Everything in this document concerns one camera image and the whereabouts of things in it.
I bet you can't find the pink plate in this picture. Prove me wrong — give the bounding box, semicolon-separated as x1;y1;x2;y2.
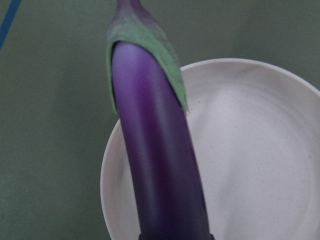
100;58;320;240

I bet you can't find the purple eggplant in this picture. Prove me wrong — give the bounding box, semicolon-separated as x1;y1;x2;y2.
107;0;213;240

